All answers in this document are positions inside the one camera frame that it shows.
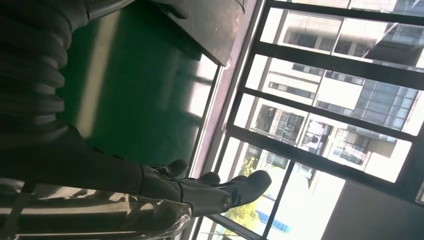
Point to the black window frame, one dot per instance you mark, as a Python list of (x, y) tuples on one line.
[(331, 61)]

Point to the black inbound scanner machine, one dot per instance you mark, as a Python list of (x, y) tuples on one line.
[(205, 23)]

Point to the silver conveyor rail with roller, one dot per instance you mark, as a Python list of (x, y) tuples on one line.
[(204, 122)]

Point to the green conveyor belt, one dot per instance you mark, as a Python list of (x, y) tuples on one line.
[(139, 99)]

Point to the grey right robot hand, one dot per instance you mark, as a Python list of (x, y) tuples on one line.
[(99, 175)]

